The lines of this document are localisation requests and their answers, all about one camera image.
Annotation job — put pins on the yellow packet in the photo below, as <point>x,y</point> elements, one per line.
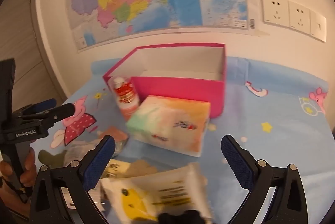
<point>117,167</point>

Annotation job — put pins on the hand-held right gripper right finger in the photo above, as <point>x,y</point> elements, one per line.
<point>236,163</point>

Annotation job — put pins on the blue cartoon printed bedsheet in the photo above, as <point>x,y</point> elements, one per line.
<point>274,108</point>

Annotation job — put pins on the white wall switch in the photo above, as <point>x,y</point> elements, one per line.
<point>318,26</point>

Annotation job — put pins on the pink pouch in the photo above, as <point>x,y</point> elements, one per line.
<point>115,135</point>

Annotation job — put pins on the person's left hand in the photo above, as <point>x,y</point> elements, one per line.
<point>28,166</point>

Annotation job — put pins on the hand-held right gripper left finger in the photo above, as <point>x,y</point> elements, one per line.
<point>100,161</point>

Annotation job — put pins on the black scrunchie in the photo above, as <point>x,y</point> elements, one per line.
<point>183,217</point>

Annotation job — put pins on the pink cardboard box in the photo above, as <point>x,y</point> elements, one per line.
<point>183,90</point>

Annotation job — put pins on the grey door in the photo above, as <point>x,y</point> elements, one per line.
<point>23,30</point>

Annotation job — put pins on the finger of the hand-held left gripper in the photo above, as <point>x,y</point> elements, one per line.
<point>47,103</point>
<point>62,110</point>

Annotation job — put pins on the white wet wipes pack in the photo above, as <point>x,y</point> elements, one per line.
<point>157,192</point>

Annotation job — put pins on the white wall socket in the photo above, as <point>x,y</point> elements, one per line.
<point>276,10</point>
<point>300,16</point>

